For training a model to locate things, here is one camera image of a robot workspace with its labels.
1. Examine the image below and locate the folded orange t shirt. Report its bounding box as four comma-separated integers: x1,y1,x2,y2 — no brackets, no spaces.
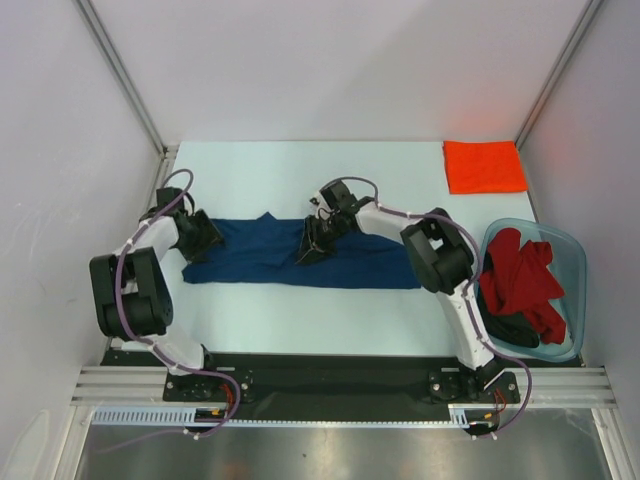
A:
442,141,528,195

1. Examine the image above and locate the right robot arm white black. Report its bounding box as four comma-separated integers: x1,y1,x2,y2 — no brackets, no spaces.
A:
296,177,505,401

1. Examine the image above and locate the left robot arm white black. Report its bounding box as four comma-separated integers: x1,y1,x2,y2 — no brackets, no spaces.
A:
89,187,225,400

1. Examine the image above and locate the white slotted cable duct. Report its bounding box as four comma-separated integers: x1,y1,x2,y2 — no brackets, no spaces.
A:
92,406,497,429

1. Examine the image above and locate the clear blue plastic bin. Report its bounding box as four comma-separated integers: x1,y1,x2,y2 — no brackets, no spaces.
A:
482,218,587,363

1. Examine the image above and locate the aluminium corner post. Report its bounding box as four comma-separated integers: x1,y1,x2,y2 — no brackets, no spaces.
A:
72,0,167,158
514,0,607,150

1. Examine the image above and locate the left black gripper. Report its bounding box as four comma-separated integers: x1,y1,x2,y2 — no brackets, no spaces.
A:
175,209,225,266

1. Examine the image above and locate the red t shirt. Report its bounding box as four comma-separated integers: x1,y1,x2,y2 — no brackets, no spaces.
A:
478,228,566,345

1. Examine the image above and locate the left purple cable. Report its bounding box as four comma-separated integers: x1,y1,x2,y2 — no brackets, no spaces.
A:
94,169,244,454

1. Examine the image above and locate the black t shirt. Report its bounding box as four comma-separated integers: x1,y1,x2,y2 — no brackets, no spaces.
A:
477,294,540,348

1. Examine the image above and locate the right aluminium corner post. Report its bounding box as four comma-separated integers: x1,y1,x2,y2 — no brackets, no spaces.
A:
514,0,607,150

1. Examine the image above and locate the blue t shirt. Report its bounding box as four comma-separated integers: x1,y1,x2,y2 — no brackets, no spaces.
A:
182,212,421,290

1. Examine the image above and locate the aluminium rail front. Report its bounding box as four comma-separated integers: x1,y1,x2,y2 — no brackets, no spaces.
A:
71,366,617,409

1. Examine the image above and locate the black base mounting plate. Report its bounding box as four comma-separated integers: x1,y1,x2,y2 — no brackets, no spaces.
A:
101,350,582,421

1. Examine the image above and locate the purple cable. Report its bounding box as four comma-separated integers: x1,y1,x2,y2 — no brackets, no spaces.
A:
94,169,244,454
319,177,534,441

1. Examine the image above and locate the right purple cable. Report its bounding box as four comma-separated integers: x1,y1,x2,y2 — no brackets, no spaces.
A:
319,177,534,441

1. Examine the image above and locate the left aluminium corner post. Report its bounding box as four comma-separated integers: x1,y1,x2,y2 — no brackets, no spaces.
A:
72,0,167,158

